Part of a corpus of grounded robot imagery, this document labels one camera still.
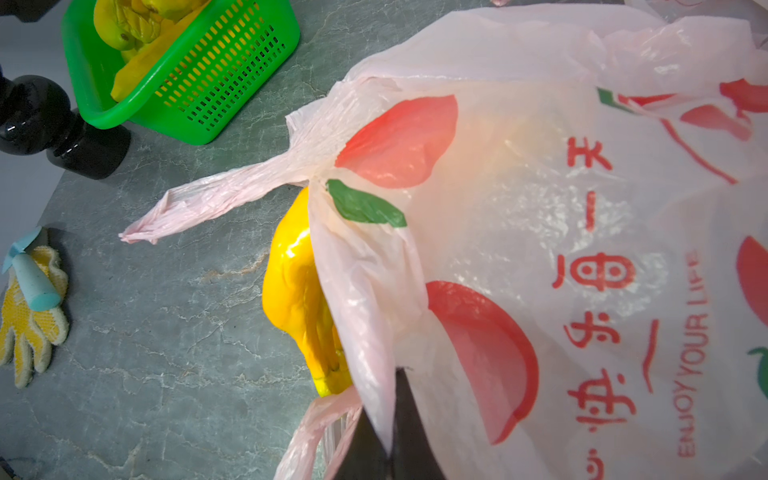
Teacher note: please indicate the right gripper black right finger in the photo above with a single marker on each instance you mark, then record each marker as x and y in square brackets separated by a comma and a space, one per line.
[411, 456]

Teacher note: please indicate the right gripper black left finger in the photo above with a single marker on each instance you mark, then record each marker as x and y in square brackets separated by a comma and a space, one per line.
[366, 459]

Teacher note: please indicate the yellow banana bunch in basket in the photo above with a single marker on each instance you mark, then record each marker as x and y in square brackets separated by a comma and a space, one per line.
[142, 32]

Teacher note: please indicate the yellow white work glove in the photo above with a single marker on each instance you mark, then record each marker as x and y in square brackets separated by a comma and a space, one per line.
[28, 337]

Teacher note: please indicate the yellow banana bunch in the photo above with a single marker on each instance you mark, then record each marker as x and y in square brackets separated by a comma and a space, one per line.
[294, 302]
[142, 32]

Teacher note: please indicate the printed pink plastic bag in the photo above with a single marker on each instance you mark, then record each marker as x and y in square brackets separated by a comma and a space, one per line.
[554, 218]

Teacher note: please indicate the green plastic basket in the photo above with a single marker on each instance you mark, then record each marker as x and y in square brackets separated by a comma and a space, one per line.
[227, 53]

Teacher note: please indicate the black plant vase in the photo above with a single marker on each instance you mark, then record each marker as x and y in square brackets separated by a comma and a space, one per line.
[36, 116]

